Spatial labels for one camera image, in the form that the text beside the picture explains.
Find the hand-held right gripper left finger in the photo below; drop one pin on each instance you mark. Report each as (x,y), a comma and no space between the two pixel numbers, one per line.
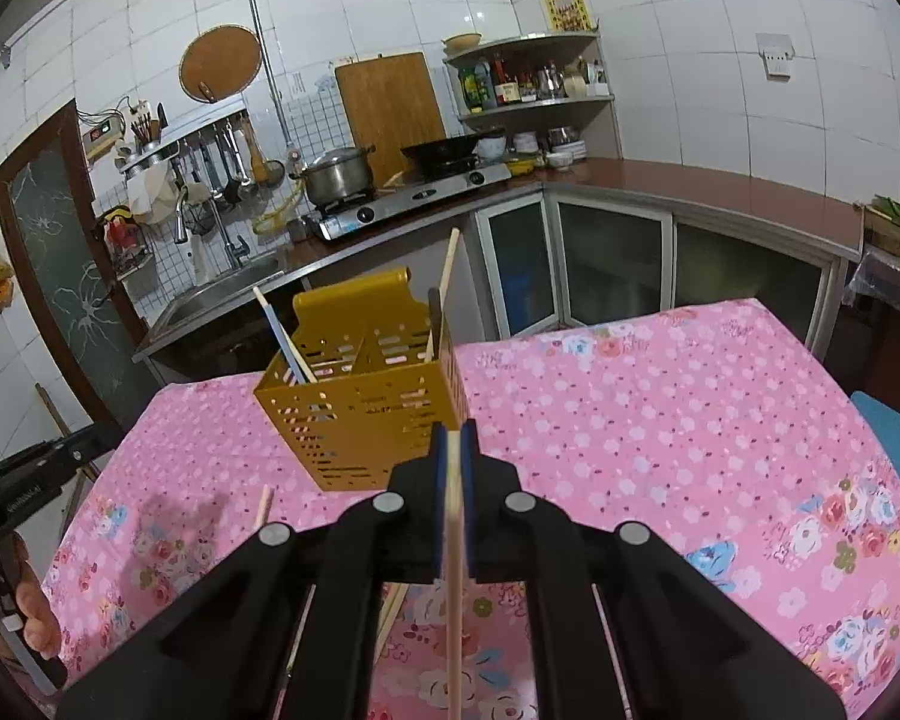
(439,502)

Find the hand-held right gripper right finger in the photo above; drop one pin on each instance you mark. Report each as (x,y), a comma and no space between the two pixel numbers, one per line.
(471,502)

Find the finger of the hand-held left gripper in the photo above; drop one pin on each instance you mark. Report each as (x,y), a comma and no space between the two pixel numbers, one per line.
(75,450)

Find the yellow slotted utensil holder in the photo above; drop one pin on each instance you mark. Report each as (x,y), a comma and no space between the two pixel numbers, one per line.
(375,420)

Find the pale single wooden chopstick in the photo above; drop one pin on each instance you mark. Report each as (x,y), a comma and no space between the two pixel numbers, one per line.
(444,277)
(455,615)
(274,319)

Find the person's left hand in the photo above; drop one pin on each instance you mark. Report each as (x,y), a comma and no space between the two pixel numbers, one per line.
(41,611)

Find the pink floral tablecloth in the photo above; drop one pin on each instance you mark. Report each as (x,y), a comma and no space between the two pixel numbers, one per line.
(645,450)

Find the brown frosted glass door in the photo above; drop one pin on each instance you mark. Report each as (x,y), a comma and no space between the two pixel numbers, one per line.
(60,262)

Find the steel sink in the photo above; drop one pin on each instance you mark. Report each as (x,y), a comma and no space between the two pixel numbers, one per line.
(210,300)

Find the steel kitchen faucet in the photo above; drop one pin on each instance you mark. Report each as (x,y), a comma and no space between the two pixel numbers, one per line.
(229,240)

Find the hanging white cloth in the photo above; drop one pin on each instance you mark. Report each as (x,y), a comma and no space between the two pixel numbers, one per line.
(154,195)

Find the steel gas stove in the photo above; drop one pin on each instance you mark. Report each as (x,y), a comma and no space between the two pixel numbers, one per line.
(420,195)

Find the row of hanging ladles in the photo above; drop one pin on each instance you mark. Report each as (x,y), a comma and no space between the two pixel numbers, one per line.
(229,165)

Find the dark utensil bundle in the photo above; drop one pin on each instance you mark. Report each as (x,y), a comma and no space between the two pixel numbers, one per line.
(146,127)

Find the steel cooking pot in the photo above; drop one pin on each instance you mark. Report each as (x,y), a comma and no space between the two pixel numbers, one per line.
(337,178)

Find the black wok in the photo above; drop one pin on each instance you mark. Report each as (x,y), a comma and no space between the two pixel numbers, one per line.
(446,151)

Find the stack of dishes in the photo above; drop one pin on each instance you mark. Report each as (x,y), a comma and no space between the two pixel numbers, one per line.
(547,146)

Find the kitchen counter cabinet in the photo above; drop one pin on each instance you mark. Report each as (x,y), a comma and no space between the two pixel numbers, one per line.
(720,202)

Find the wooden cutting board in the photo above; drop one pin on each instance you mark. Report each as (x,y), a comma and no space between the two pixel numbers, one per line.
(390,105)

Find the steel corner shelf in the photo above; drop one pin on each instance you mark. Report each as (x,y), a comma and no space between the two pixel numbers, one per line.
(540,106)

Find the round bamboo lid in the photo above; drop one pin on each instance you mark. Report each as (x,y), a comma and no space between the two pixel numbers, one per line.
(221,64)

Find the row of condiment bottles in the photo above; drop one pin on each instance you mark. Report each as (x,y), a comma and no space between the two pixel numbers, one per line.
(510,84)

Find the plastic-covered side table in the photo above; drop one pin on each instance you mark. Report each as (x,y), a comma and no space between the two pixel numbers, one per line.
(885,315)

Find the beige bowl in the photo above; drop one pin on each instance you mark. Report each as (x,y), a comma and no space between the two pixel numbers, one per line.
(462,42)

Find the thick wooden chopping block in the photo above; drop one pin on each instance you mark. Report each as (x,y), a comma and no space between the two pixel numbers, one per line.
(896,247)

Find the wall electrical box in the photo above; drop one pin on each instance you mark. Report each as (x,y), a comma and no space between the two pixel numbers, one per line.
(101,141)

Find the steel wall utensil rack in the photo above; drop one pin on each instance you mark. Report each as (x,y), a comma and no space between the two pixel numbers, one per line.
(184,139)

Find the steel wall pipe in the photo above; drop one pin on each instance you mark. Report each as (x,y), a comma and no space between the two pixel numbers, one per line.
(266,52)

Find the yellow wall poster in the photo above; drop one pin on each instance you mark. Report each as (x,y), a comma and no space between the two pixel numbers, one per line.
(568,6)

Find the white wall outlet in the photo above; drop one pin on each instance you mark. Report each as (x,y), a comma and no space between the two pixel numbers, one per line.
(775,56)

